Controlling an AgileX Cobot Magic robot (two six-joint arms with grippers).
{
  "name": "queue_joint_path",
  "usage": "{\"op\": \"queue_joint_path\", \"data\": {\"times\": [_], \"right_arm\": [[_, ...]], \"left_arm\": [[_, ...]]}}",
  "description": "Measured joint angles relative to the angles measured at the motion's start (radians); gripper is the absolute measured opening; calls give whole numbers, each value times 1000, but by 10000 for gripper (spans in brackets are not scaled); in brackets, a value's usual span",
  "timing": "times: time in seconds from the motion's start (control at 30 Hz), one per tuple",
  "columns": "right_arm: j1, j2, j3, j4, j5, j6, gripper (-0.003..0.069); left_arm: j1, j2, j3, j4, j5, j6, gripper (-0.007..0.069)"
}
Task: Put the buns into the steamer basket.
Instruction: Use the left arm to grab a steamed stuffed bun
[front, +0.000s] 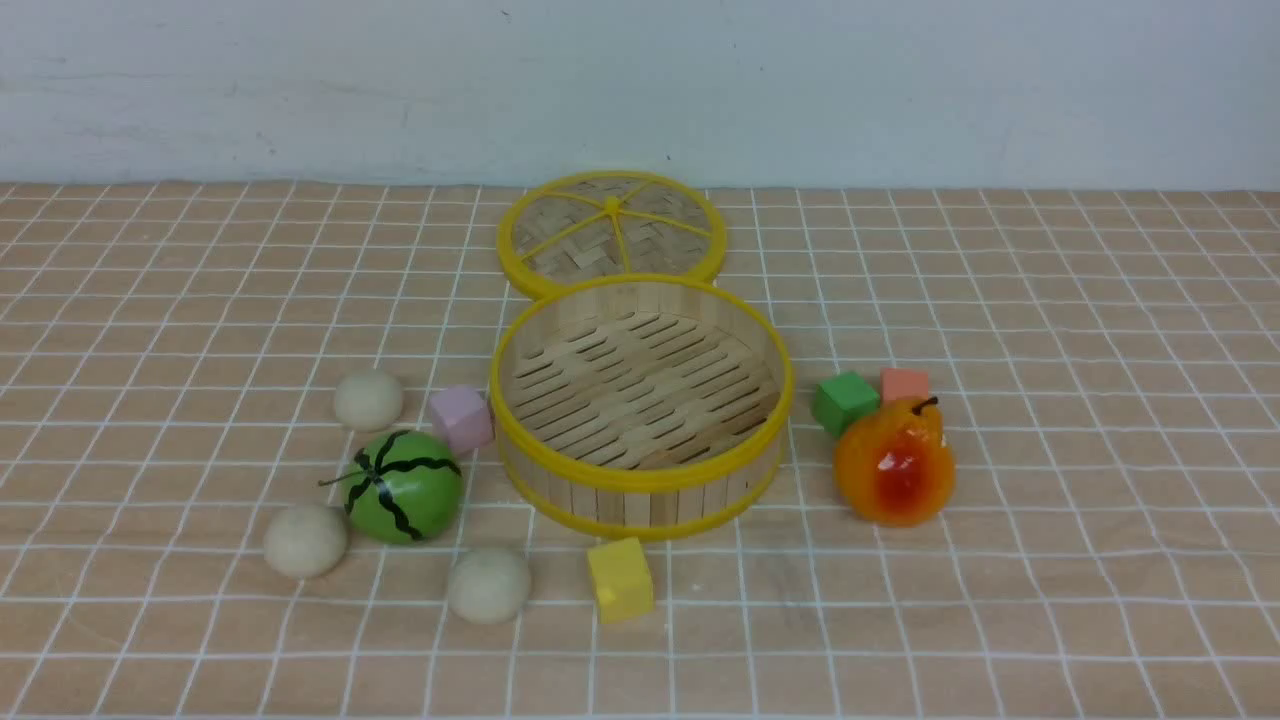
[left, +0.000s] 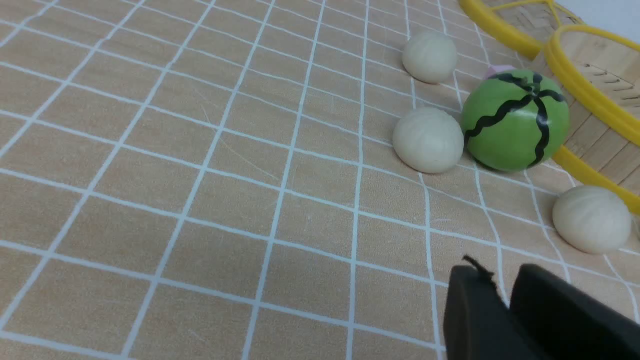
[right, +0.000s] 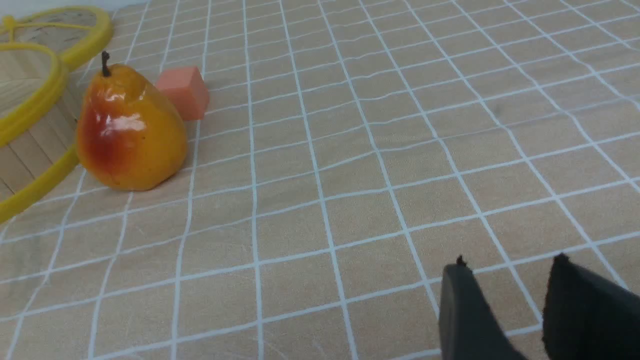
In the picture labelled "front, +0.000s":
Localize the white bun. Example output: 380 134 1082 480
447 547 532 625
332 368 404 433
262 503 349 580

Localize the bamboo steamer tray yellow rim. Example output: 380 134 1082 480
490 274 796 542

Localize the bamboo steamer lid yellow rim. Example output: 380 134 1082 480
495 170 728 299

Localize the pink foam cube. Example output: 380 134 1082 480
426 386 495 455

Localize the green foam cube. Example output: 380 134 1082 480
810 372 881 439

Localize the yellow foam cube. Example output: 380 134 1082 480
586 537 655 624

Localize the orange foam cube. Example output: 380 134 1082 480
879 366 931 406

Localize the green toy watermelon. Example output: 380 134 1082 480
319 429 465 544

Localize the orange toy pear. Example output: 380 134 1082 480
833 396 957 527

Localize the checkered beige tablecloth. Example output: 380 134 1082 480
1 182 1279 719

